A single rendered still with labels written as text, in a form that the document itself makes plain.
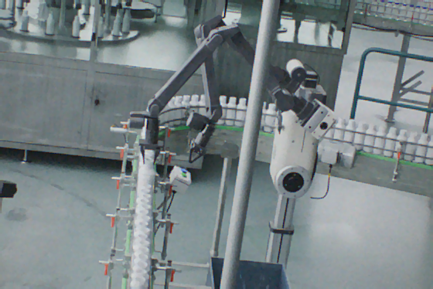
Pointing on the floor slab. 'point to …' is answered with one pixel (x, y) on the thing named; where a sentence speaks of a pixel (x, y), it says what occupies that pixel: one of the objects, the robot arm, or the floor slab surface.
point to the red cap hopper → (405, 81)
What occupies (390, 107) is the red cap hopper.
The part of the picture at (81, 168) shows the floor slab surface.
